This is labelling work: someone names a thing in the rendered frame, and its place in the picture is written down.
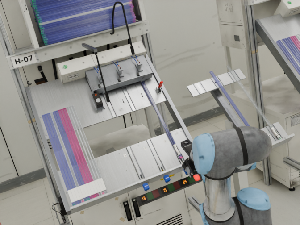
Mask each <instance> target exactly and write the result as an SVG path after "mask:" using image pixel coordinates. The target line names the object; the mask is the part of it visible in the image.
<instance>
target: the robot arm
mask: <svg viewBox="0 0 300 225"><path fill-rule="evenodd" d="M181 147H182V148H183V150H184V151H185V152H186V153H187V155H188V156H189V158H187V159H186V160H185V161H184V162H183V164H182V167H183V168H184V170H185V171H186V172H187V173H188V175H189V176H190V177H191V178H192V177H193V176H194V175H196V174H197V175H198V174H201V176H202V179H203V182H204V183H205V185H206V195H207V198H206V199H205V201H204V203H202V204H200V205H199V208H200V213H201V217H202V221H203V224H204V225H272V218H271V204H270V201H269V196H268V195H267V194H266V193H265V192H264V191H263V190H260V189H258V188H253V187H247V188H243V189H241V190H240V191H239V192H238V193H237V196H236V197H231V176H232V175H233V174H234V173H238V172H243V171H250V170H252V169H255V168H256V162H260V161H262V160H264V159H265V158H267V157H268V156H269V154H270V153H271V150H272V142H271V139H270V137H269V136H268V134H267V133H265V132H264V131H263V130H261V129H258V128H256V127H252V126H241V127H237V128H232V129H226V130H222V131H217V132H213V133H204V134H201V135H200V136H196V137H195V138H194V140H193V143H192V142H191V141H190V140H189V139H187V140H184V141H182V142H181ZM192 174H193V175H192Z"/></svg>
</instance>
